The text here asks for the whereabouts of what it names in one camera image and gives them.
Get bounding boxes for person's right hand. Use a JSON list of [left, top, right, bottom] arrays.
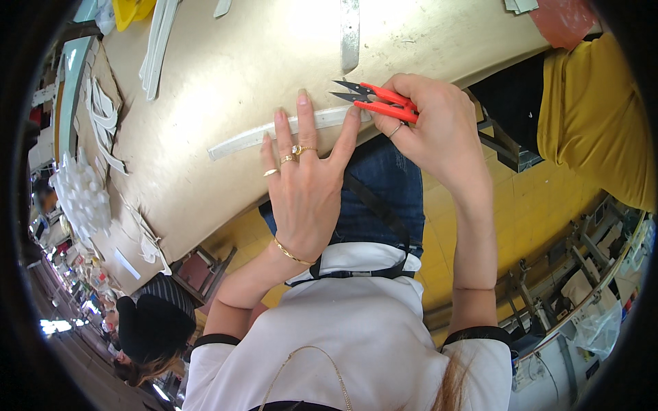
[[369, 73, 494, 200]]

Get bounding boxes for person's left hand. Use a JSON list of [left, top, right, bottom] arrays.
[[259, 89, 362, 264]]

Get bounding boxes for red thread snips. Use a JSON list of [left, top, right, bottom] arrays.
[[329, 79, 420, 124]]

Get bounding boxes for long white strip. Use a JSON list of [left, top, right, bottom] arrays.
[[207, 105, 372, 162]]

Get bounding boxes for person's legs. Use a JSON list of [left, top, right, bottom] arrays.
[[258, 135, 426, 259]]

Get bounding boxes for metal ruler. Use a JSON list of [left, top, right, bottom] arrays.
[[340, 0, 361, 73]]

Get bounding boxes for dark metal stool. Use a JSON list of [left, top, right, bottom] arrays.
[[475, 115, 543, 174]]

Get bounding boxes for stack of white sheets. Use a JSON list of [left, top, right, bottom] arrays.
[[503, 0, 540, 15]]

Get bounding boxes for person's body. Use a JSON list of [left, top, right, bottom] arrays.
[[182, 241, 515, 411]]

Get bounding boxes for sewing machine bench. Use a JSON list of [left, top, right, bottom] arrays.
[[496, 194, 655, 411]]

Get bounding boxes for bundle of long white strips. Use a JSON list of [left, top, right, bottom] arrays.
[[138, 0, 182, 102]]

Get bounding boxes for clear plastic bag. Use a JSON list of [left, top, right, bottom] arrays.
[[573, 299, 623, 361]]

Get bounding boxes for heap of curved white strips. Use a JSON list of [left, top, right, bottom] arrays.
[[84, 76, 129, 176]]

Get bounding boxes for yellow plastic container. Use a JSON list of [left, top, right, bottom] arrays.
[[111, 0, 158, 33]]

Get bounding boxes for pile of white plastic caps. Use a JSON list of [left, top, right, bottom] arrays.
[[48, 148, 112, 243]]

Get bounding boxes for teal work bench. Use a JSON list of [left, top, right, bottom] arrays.
[[52, 0, 99, 167]]

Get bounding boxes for gold bracelet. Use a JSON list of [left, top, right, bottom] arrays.
[[272, 236, 317, 267]]

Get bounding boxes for metal frame stool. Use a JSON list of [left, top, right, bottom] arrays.
[[169, 245, 238, 307]]

